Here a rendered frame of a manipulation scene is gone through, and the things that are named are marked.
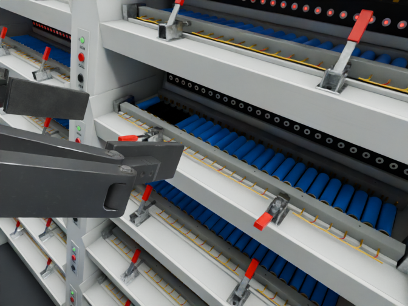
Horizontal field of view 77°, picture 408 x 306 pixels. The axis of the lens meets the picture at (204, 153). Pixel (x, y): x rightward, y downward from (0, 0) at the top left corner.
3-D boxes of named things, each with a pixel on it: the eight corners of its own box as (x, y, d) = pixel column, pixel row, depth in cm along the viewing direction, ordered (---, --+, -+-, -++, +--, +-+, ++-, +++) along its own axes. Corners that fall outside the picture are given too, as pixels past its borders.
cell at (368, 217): (378, 207, 41) (370, 234, 37) (366, 202, 42) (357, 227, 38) (384, 200, 40) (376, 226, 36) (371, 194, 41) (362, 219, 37)
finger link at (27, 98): (6, 114, 21) (2, 111, 22) (83, 121, 27) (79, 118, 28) (12, 79, 21) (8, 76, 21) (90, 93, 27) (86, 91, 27)
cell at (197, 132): (213, 129, 56) (194, 142, 52) (207, 126, 57) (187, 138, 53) (214, 122, 55) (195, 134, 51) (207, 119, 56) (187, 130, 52)
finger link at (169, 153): (106, 140, 15) (115, 145, 15) (178, 141, 21) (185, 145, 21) (93, 185, 16) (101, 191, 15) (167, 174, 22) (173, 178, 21)
